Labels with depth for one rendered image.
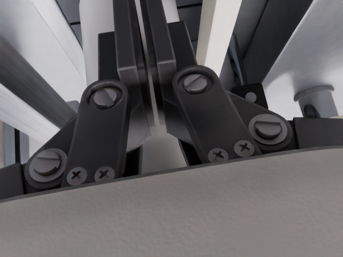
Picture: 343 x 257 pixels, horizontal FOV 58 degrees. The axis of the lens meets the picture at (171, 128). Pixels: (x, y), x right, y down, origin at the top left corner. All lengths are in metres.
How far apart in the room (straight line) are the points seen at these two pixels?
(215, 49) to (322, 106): 0.24
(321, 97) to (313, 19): 0.16
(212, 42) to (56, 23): 0.09
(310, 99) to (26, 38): 0.30
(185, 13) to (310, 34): 0.11
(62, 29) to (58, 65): 0.14
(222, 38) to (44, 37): 0.18
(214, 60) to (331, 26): 0.12
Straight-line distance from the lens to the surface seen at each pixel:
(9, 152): 0.28
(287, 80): 0.35
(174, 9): 0.16
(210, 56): 0.18
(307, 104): 0.40
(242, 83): 0.30
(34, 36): 0.30
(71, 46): 0.22
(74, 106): 0.29
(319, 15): 0.25
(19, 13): 0.28
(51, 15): 0.20
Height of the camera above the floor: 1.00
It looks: 16 degrees down
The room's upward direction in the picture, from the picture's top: 170 degrees clockwise
